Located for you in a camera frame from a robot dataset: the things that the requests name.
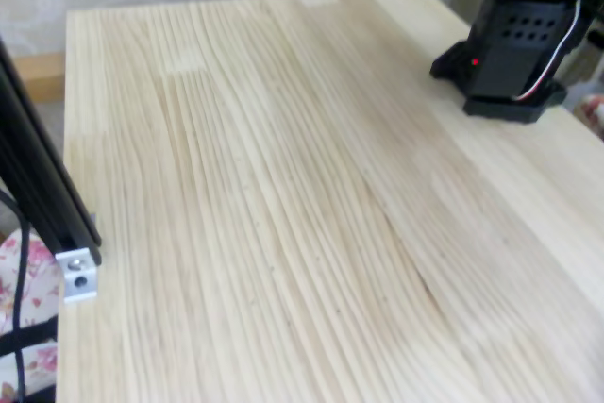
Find black strap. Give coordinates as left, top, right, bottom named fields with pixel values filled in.
left=0, top=317, right=59, bottom=358

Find light wooden baseboard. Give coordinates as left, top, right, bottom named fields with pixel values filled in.
left=12, top=51, right=67, bottom=103

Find black cable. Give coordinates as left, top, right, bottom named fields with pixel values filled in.
left=0, top=188, right=33, bottom=403

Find aluminium extrusion post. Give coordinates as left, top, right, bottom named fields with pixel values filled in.
left=0, top=33, right=103, bottom=266

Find silver corner bracket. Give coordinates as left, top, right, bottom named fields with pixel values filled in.
left=55, top=247, right=100, bottom=305

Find red white servo wires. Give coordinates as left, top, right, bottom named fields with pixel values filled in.
left=512, top=0, right=585, bottom=103

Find floral fabric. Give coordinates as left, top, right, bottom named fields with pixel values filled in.
left=0, top=227, right=65, bottom=403
left=579, top=94, right=604, bottom=139

